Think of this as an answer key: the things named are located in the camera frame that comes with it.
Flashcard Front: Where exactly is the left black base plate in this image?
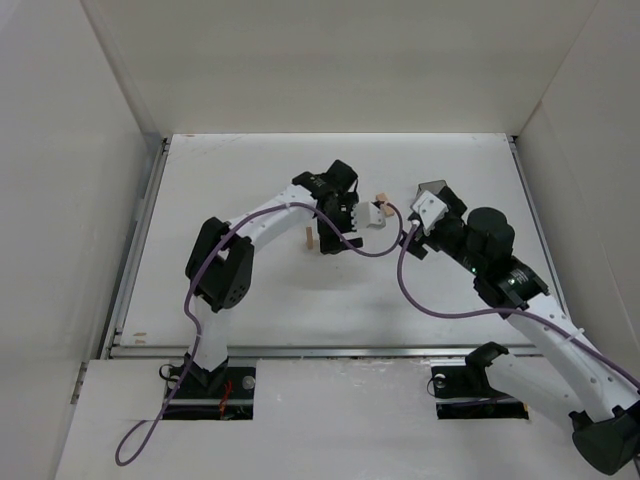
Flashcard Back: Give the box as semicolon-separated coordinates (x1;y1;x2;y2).
162;361;256;421

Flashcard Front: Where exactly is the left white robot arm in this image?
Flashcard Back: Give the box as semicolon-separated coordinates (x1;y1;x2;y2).
185;160;359;314

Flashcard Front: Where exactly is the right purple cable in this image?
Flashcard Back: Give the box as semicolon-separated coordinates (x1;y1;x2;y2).
396;227;640;394

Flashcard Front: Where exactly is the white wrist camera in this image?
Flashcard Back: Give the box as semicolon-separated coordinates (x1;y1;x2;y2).
351;202;386;231
411;190;449;236

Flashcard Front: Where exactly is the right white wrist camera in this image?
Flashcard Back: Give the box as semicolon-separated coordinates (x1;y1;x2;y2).
411;190;449;236

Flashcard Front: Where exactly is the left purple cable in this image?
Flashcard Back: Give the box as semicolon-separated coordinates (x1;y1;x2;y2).
114;200;405;469

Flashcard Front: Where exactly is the smoky transparent plastic box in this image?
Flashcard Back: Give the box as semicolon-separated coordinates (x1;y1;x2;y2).
416;180;447;199

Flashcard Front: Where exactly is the wood block two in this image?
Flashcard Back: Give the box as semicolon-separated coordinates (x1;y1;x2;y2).
375;193;395;218

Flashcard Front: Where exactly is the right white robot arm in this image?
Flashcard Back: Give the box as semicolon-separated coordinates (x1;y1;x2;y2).
401;180;639;475

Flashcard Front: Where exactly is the wood block one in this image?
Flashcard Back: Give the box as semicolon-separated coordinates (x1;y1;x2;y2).
305;227;315;250

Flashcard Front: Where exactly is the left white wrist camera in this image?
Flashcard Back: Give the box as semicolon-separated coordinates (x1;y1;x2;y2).
351;202;386;231

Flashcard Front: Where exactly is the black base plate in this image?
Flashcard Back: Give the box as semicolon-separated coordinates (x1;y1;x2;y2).
427;365;529;420
162;361;256;421

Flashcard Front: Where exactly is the purple cable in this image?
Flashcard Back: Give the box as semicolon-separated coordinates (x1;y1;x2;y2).
396;227;640;394
114;200;405;469

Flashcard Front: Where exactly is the aluminium rail front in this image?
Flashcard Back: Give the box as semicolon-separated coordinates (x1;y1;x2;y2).
107;342;546;360

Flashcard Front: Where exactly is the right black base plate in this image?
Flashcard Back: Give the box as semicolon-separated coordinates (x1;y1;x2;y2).
427;365;529;420

